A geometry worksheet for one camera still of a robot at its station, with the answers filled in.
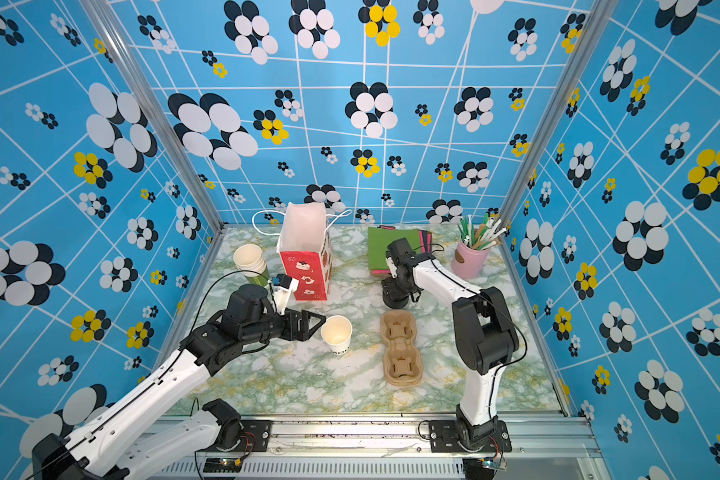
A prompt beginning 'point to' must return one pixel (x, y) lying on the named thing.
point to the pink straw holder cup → (468, 262)
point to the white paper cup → (336, 332)
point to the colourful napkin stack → (379, 237)
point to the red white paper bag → (306, 250)
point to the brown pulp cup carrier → (403, 359)
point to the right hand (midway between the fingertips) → (400, 288)
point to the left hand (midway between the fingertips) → (316, 316)
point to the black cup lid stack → (395, 294)
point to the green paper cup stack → (250, 262)
